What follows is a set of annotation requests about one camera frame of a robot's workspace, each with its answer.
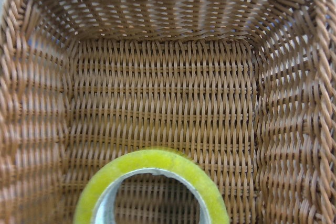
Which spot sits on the yellow tape roll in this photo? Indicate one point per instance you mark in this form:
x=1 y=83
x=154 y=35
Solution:
x=97 y=201

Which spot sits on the brown wicker basket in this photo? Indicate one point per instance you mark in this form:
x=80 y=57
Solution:
x=245 y=88

